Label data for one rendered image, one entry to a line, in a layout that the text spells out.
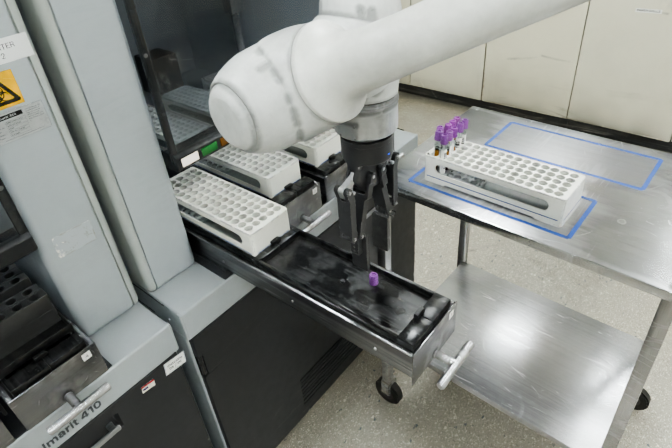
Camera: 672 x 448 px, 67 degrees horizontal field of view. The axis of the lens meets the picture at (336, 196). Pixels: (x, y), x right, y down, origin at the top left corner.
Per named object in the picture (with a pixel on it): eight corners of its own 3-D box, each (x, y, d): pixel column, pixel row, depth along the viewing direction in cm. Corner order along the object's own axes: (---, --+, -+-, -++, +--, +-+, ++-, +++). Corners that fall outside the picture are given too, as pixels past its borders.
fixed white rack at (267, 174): (187, 165, 126) (181, 144, 123) (218, 149, 132) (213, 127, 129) (272, 203, 110) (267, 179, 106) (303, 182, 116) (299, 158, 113)
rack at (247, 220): (162, 210, 111) (154, 186, 107) (198, 188, 117) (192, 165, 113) (256, 261, 94) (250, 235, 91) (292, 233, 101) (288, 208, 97)
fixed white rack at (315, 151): (233, 140, 136) (229, 119, 132) (260, 126, 142) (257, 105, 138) (317, 171, 119) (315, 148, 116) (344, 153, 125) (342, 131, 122)
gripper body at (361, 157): (362, 113, 76) (365, 166, 81) (326, 135, 71) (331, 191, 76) (405, 124, 72) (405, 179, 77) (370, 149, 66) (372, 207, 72)
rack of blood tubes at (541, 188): (423, 179, 110) (423, 154, 107) (447, 159, 116) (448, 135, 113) (560, 228, 93) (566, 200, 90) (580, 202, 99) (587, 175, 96)
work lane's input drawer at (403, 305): (154, 233, 115) (142, 201, 110) (202, 203, 124) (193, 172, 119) (437, 403, 75) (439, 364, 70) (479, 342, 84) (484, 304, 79)
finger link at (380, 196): (358, 162, 76) (363, 156, 76) (372, 210, 84) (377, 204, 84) (380, 169, 74) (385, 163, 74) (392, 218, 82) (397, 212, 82)
